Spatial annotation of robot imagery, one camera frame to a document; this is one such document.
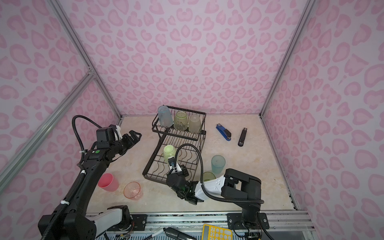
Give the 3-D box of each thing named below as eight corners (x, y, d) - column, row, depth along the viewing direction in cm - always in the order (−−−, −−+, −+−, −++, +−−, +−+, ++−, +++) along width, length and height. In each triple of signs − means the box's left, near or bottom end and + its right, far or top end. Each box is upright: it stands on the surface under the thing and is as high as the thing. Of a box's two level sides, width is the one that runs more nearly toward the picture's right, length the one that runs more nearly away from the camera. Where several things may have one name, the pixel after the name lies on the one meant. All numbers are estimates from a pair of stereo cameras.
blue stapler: (227, 141, 107) (228, 137, 103) (216, 128, 115) (216, 124, 111) (232, 139, 108) (233, 135, 104) (220, 126, 116) (221, 122, 112)
